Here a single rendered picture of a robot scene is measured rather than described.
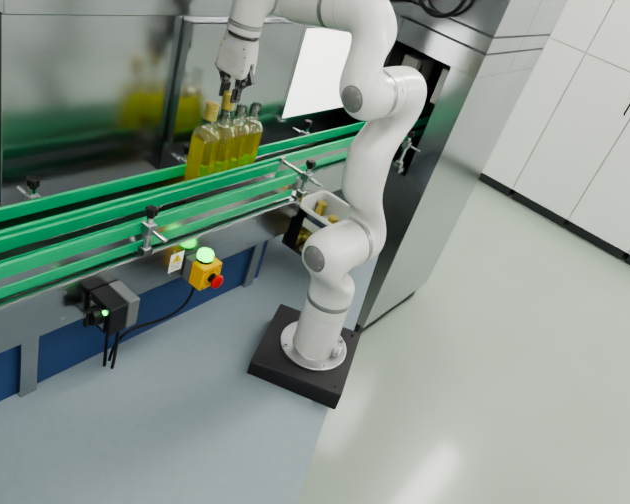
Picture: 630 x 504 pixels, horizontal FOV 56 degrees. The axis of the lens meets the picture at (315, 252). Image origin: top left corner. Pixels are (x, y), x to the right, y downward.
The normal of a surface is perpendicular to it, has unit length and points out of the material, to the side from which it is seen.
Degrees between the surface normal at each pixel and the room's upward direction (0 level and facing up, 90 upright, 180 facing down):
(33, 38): 90
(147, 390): 0
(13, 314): 90
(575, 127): 90
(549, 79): 90
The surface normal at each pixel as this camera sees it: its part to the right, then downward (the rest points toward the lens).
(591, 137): -0.59, 0.29
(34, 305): 0.75, 0.53
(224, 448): 0.29, -0.79
